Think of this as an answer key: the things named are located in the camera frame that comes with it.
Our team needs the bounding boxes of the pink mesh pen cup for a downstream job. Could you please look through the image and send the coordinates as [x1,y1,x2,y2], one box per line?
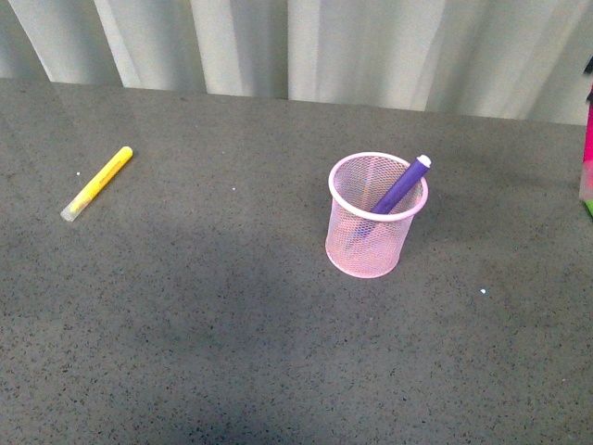
[325,152,428,278]

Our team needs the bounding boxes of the white pleated curtain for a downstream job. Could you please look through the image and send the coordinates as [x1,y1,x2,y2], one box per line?
[1,1,592,124]

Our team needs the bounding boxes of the purple highlighter pen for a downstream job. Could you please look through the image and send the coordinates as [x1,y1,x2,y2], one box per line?
[351,153,433,242]

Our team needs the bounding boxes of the green highlighter pen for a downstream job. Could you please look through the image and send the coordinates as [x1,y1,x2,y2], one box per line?
[583,199,593,217]

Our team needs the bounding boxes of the pink highlighter pen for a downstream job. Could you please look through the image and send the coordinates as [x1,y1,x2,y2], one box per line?
[579,92,592,202]

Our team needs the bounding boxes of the yellow highlighter pen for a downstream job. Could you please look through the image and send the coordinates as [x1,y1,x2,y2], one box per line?
[60,146,133,223]

